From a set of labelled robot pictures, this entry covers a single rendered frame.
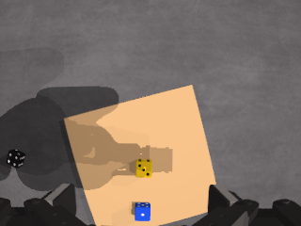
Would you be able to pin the yellow die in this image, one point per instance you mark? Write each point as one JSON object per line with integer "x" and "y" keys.
{"x": 143, "y": 168}

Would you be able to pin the blue die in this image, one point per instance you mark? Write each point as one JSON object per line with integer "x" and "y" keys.
{"x": 142, "y": 211}

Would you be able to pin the black die with white pips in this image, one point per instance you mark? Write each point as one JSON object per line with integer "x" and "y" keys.
{"x": 15, "y": 158}

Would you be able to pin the peach flat mat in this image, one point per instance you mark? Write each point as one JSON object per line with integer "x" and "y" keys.
{"x": 165, "y": 127}

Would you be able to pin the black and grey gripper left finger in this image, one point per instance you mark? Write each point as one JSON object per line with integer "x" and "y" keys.
{"x": 35, "y": 212}

